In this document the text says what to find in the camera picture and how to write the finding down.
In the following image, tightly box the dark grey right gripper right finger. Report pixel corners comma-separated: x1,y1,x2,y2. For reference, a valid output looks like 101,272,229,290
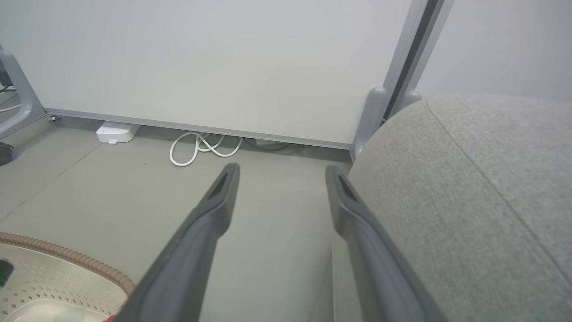
325,165,448,322

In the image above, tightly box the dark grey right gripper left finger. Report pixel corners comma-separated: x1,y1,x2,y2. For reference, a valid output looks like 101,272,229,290
114,163,241,322

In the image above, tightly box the grey upholstered seat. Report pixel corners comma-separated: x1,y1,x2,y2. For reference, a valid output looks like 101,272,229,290
332,93,572,322

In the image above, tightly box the beige perforated laundry basket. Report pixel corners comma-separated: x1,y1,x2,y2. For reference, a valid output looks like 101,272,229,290
0,232,136,322

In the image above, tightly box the white power strip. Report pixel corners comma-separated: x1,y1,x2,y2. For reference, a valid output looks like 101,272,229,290
96,121,141,145

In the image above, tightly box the grey partition foot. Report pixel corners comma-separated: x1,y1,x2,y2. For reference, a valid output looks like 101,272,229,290
0,48,47,137
393,91,422,118
350,87,387,161

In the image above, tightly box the dark green item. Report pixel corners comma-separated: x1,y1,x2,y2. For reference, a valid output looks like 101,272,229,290
0,258,15,289

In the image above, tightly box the dark caster wheel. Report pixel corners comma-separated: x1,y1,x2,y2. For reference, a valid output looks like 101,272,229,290
0,142,15,167

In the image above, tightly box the white looped power cable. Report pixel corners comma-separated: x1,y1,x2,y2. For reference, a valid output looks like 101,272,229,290
169,131,244,167

